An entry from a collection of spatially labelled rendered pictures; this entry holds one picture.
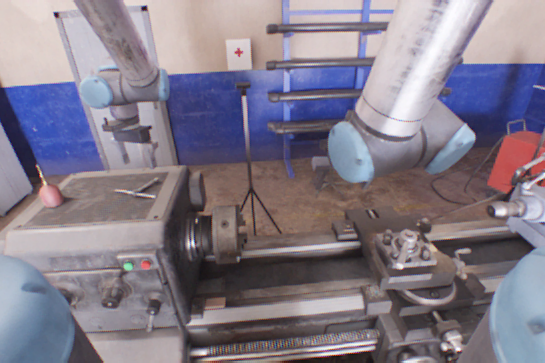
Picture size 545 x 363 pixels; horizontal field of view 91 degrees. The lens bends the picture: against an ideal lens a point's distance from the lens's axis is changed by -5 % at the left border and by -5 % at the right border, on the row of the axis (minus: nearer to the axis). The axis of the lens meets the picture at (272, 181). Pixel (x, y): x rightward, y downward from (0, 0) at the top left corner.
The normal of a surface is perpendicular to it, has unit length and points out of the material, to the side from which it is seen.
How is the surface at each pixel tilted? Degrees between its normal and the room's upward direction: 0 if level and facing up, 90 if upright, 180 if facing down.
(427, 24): 102
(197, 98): 90
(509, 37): 90
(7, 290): 5
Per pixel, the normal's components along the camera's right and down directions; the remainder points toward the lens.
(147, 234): 0.04, -0.26
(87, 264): 0.09, 0.49
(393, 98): -0.54, 0.60
